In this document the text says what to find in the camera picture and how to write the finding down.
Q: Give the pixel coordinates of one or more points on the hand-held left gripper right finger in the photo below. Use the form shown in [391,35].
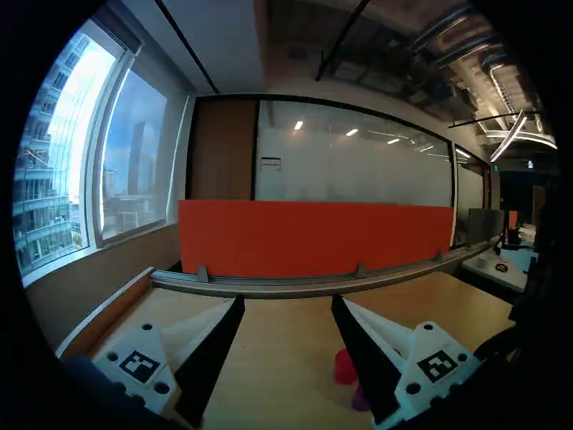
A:
[432,360]

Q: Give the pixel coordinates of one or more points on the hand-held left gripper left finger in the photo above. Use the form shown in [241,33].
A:
[139,358]

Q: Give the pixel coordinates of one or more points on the purple plastic cup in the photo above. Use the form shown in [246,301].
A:
[360,400]

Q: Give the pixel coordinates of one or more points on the red plastic cup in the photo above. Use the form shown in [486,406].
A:
[344,368]

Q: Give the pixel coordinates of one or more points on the grey desk screen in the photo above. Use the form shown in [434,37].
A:
[484,226]

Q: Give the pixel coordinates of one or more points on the red desk screen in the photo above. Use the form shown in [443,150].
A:
[313,239]

